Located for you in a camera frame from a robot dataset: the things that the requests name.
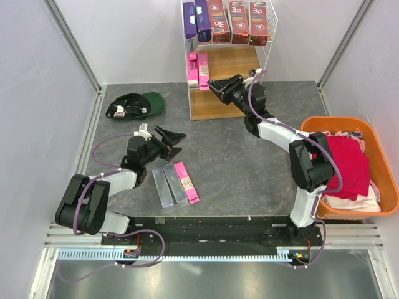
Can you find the red toothpaste box silver side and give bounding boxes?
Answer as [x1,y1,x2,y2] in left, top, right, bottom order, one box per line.
[206,0,230,44]

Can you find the silver toothpaste box left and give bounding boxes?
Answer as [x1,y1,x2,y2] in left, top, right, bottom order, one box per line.
[152,168,174,208]

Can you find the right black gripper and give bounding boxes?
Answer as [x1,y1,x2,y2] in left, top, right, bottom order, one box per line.
[207,74,251,116]

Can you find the pink toothpaste box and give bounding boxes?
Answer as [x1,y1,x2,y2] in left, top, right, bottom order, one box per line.
[188,51,199,88]
[198,53,209,90]
[174,162,200,204]

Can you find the green black baseball cap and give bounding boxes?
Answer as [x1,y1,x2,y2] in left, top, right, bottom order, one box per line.
[105,92,166,120]

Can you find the orange plastic basket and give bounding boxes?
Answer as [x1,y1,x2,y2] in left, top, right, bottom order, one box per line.
[300,116,398,221]

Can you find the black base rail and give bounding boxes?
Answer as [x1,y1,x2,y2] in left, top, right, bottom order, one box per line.
[101,216,322,256]

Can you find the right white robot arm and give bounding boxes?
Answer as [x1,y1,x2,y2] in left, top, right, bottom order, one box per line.
[207,69,339,245]

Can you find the red cloth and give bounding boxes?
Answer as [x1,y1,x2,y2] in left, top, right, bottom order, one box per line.
[325,136,370,201]

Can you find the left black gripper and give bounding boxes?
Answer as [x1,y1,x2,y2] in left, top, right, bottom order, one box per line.
[140,125,186,167]

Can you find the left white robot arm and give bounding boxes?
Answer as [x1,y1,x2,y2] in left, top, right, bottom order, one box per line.
[55,123,186,245]

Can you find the pink white clothes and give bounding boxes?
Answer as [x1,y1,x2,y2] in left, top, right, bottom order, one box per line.
[322,131,381,212]

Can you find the silver toothpaste box right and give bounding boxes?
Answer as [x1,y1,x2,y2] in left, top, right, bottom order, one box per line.
[163,163,188,204]

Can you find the silver R&O toothpaste box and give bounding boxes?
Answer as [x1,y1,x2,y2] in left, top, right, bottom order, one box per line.
[195,0,212,43]

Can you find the purple toothpaste box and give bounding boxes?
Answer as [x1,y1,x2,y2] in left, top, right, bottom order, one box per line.
[183,2,197,40]

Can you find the red 3D toothpaste box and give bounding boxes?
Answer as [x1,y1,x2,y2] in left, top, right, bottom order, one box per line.
[228,1,249,45]
[249,2,269,47]

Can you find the white wire wooden shelf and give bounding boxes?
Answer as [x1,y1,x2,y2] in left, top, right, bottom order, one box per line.
[188,1,278,120]

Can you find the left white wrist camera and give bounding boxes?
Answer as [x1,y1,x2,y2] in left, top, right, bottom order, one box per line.
[133,123,152,140]

